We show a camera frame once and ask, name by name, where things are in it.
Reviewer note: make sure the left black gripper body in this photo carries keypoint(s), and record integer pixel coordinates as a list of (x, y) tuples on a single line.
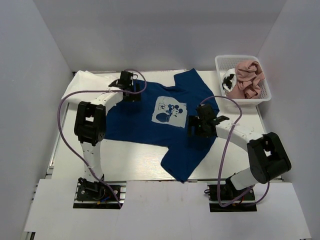
[(131, 87)]

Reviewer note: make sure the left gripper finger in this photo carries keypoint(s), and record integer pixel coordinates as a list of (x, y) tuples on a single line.
[(132, 97), (137, 89)]

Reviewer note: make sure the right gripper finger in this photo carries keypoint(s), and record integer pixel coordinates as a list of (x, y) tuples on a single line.
[(193, 131), (193, 121)]

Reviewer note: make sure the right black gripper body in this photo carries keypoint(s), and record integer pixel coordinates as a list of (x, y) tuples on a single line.
[(202, 132)]

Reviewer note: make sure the blue t shirt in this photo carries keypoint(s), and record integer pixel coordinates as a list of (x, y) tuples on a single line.
[(161, 118)]

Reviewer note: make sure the white t shirt stack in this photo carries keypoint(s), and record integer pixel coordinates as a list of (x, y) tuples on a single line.
[(85, 80)]

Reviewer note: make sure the white black printed t shirt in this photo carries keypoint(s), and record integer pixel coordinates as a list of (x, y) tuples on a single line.
[(229, 83)]

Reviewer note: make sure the pink t shirt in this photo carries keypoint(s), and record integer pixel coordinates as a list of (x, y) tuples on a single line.
[(249, 74)]

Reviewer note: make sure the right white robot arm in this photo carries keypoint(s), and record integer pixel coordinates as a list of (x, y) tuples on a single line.
[(266, 154)]

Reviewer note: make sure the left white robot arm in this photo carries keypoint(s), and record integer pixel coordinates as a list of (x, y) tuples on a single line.
[(90, 123)]

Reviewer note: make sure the white plastic basket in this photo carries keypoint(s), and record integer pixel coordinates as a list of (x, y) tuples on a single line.
[(226, 62)]

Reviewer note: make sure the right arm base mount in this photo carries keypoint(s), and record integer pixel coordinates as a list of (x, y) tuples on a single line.
[(245, 204)]

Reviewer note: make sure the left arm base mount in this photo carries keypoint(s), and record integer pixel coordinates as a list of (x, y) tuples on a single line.
[(102, 199)]

